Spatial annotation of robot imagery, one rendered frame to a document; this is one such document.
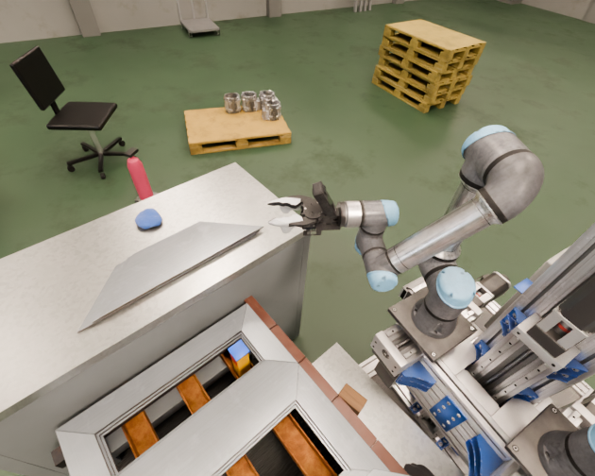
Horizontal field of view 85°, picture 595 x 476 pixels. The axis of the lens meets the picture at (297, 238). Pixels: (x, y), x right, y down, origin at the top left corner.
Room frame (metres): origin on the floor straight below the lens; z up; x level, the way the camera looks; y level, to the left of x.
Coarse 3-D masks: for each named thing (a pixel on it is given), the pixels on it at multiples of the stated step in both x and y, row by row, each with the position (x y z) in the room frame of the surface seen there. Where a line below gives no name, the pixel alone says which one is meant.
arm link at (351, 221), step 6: (348, 204) 0.68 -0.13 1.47; (354, 204) 0.68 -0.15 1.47; (360, 204) 0.69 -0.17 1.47; (348, 210) 0.66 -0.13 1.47; (354, 210) 0.67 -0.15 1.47; (360, 210) 0.67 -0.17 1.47; (348, 216) 0.65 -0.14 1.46; (354, 216) 0.65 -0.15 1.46; (360, 216) 0.66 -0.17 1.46; (348, 222) 0.65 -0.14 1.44; (354, 222) 0.65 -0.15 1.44; (360, 222) 0.65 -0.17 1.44
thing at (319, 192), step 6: (318, 186) 0.66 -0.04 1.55; (324, 186) 0.67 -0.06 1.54; (318, 192) 0.64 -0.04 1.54; (324, 192) 0.65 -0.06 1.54; (318, 198) 0.64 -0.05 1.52; (324, 198) 0.64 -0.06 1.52; (330, 198) 0.68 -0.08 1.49; (324, 204) 0.64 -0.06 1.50; (330, 204) 0.65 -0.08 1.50; (324, 210) 0.65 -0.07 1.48; (330, 210) 0.65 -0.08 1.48; (330, 216) 0.65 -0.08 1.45
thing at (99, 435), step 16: (240, 336) 0.58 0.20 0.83; (256, 352) 0.52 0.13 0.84; (192, 368) 0.44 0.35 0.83; (176, 384) 0.38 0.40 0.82; (144, 400) 0.32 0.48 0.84; (128, 416) 0.27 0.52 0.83; (192, 416) 0.28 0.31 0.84; (304, 416) 0.31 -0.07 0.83; (320, 432) 0.26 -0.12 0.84; (112, 464) 0.14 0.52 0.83
